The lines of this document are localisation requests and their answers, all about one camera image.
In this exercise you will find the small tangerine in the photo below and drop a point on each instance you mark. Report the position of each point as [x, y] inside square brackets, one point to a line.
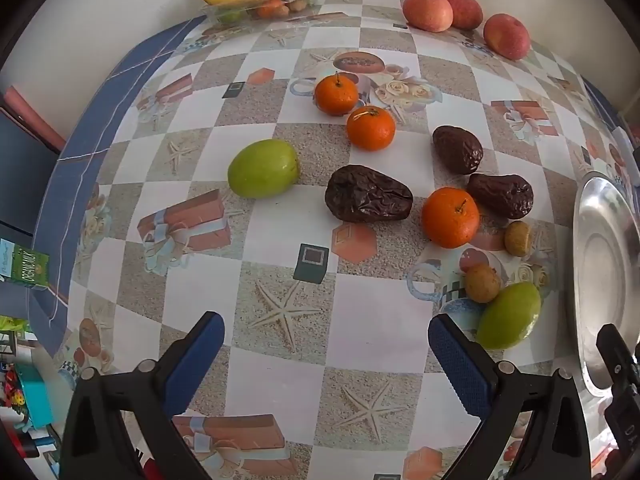
[271, 8]

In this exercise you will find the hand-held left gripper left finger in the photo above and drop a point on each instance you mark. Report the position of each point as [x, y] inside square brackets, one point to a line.
[195, 360]

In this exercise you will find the teal container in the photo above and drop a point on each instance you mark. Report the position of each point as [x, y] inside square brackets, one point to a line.
[37, 395]

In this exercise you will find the green jujube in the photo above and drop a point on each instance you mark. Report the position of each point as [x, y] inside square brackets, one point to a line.
[263, 167]
[510, 315]

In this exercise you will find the printed checkered tablecloth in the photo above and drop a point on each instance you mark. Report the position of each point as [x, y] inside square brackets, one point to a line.
[350, 320]

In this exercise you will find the round metal plate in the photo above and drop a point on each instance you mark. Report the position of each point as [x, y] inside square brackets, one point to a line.
[600, 260]

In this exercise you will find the dark red apple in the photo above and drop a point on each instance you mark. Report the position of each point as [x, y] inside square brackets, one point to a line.
[466, 7]

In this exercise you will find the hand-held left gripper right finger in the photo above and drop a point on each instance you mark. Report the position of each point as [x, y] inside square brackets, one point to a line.
[460, 365]

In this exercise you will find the small brown longan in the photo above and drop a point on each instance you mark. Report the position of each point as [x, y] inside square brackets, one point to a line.
[482, 283]
[517, 237]

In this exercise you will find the green milk carton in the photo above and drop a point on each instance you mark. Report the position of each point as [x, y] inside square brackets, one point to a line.
[25, 265]

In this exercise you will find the large wrinkled brown date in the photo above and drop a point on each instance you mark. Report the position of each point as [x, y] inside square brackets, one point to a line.
[369, 193]

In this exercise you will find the pale red apple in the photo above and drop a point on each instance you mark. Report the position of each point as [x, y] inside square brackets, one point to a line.
[427, 11]

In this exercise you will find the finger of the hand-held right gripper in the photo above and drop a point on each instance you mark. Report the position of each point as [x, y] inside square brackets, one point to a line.
[620, 360]

